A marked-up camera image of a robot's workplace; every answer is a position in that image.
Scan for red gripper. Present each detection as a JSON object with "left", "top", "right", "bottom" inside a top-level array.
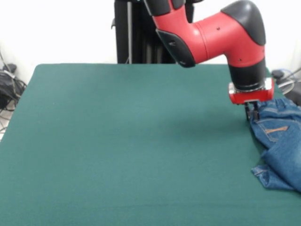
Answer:
[{"left": 227, "top": 79, "right": 275, "bottom": 121}]

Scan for blue denim jeans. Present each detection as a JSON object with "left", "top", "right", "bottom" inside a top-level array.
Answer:
[{"left": 249, "top": 97, "right": 301, "bottom": 191}]

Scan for dark green table cloth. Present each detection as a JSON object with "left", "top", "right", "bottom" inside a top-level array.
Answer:
[{"left": 0, "top": 63, "right": 301, "bottom": 226}]

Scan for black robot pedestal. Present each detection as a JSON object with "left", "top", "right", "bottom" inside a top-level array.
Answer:
[{"left": 111, "top": 0, "right": 196, "bottom": 65}]

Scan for black cable tangle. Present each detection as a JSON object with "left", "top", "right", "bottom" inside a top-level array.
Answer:
[{"left": 0, "top": 70, "right": 27, "bottom": 113}]

